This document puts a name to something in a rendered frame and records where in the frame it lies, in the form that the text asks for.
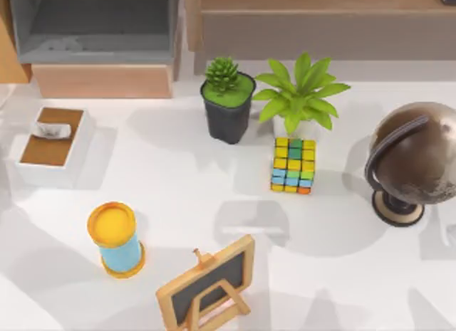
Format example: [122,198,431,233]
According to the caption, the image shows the succulent in black pot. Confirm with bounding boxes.
[199,56,257,145]

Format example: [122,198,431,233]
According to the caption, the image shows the colourful puzzle cube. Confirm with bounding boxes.
[270,137,317,196]

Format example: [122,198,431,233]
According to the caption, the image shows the leafy plant in white pot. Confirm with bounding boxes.
[251,52,352,138]

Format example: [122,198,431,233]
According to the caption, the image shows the wooden framed blackboard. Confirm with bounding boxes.
[155,233,257,331]

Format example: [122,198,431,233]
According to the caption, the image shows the yellow and blue cylinder can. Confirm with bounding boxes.
[86,201,147,279]

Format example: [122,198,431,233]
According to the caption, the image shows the pale wooden drawer front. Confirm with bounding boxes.
[31,63,175,99]

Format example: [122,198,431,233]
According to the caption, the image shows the wooden shelf unit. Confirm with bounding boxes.
[182,0,456,76]

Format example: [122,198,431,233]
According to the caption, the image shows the white tissue box wooden top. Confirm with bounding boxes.
[6,106,97,189]

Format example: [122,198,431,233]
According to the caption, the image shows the pulled-out drawer grey inside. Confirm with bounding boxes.
[9,0,180,65]

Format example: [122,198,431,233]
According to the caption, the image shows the brown globe on stand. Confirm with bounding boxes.
[363,101,456,228]

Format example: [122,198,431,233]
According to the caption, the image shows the wooden cupboard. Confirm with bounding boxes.
[0,0,33,85]

